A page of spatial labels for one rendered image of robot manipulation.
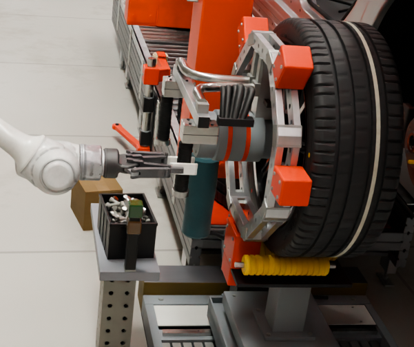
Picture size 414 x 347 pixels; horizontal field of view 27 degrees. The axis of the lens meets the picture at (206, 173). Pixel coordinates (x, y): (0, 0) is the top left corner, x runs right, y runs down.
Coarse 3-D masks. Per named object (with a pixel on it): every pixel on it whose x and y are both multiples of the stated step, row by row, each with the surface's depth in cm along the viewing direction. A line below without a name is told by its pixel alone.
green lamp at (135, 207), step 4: (128, 200) 236; (132, 200) 236; (136, 200) 237; (140, 200) 237; (128, 204) 235; (132, 204) 234; (136, 204) 234; (140, 204) 235; (128, 208) 235; (132, 208) 234; (136, 208) 234; (140, 208) 234; (128, 212) 235; (132, 212) 234; (136, 212) 235; (140, 212) 235; (128, 216) 235; (132, 216) 235; (136, 216) 235; (140, 216) 235
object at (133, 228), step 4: (128, 220) 236; (128, 224) 236; (132, 224) 236; (136, 224) 236; (140, 224) 236; (128, 228) 236; (132, 228) 236; (136, 228) 237; (140, 228) 237; (128, 232) 237; (132, 232) 237; (136, 232) 237; (140, 232) 237
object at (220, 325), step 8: (208, 304) 290; (216, 304) 289; (208, 312) 289; (216, 312) 284; (224, 312) 285; (216, 320) 277; (224, 320) 280; (216, 328) 277; (224, 328) 276; (216, 336) 276; (224, 336) 268; (232, 336) 273; (216, 344) 276; (224, 344) 266; (232, 344) 269
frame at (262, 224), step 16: (256, 32) 235; (272, 32) 237; (256, 48) 232; (272, 48) 222; (240, 64) 248; (272, 64) 216; (272, 80) 216; (272, 96) 216; (288, 96) 217; (272, 112) 215; (288, 112) 216; (288, 128) 211; (272, 144) 213; (288, 144) 211; (272, 160) 214; (288, 160) 215; (240, 176) 262; (240, 192) 257; (240, 208) 249; (272, 208) 218; (288, 208) 218; (240, 224) 243; (256, 224) 226; (272, 224) 227; (256, 240) 238
